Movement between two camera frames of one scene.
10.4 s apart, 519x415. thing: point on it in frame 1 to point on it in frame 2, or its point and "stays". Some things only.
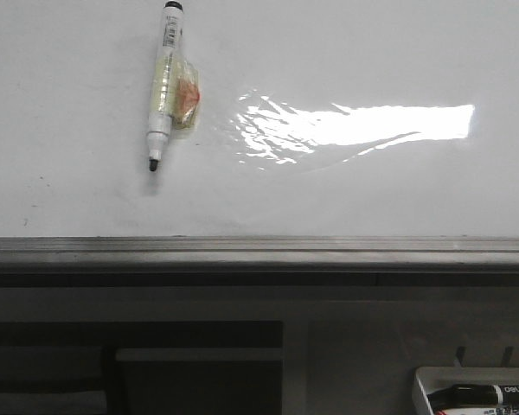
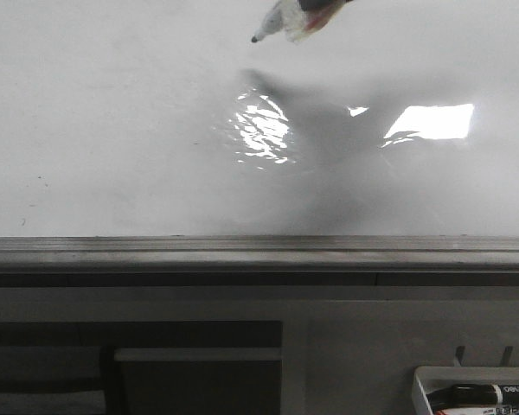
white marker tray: [428, 379] stays
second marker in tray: [488, 411] stays
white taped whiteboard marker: [176, 87] to [298, 19]
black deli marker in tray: [483, 394] stays
